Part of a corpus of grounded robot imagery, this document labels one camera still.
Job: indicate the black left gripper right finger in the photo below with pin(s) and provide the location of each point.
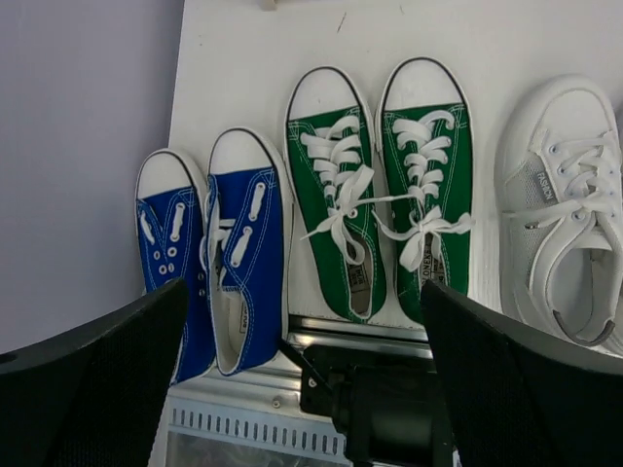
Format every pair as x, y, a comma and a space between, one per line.
518, 396

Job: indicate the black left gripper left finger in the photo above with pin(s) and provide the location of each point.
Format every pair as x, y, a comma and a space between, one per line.
94, 395

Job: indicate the white sneaker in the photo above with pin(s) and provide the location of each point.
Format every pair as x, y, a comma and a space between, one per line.
559, 198

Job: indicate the blue canvas sneaker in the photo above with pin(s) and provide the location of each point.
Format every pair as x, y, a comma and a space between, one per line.
245, 250
169, 195

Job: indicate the green canvas sneaker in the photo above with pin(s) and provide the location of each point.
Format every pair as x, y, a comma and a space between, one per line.
328, 150
425, 142

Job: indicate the slotted grey cable duct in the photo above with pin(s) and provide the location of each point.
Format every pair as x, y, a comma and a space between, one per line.
277, 432

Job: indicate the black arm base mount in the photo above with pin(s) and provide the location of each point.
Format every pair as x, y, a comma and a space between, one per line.
389, 407

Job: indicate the aluminium rail frame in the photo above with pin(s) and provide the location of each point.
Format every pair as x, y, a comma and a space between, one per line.
276, 386

